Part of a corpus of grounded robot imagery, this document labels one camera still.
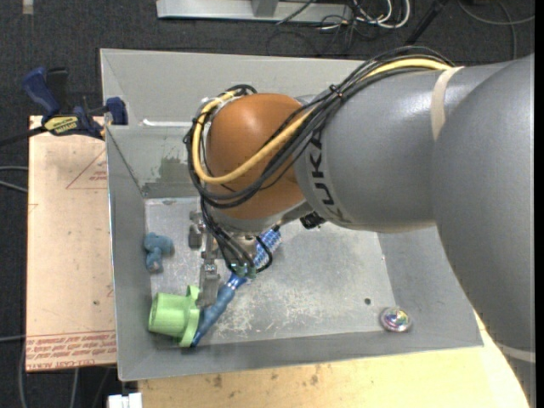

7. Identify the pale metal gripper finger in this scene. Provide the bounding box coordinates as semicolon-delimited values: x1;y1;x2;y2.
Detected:
188;210;205;251
197;261;223;308

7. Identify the blue long plastic thing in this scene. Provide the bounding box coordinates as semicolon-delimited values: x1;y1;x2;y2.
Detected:
190;226;284;349

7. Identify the blue toy animal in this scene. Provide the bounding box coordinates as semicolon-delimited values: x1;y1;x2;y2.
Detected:
143;231;176;274

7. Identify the light green plastic cup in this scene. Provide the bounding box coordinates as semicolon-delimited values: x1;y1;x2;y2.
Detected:
147;285;201;349

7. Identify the grey metal bin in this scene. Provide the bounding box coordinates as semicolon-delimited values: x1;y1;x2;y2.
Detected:
99;48;485;382

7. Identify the brown cardboard board, red print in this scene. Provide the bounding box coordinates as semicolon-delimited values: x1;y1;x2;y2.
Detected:
25;115;118;372

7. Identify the shiny metallic spinning top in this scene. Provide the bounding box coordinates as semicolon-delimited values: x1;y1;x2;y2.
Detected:
378;306;413;333

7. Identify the black cylinder on white bracket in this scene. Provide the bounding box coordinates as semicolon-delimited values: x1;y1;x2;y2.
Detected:
298;210;325;230

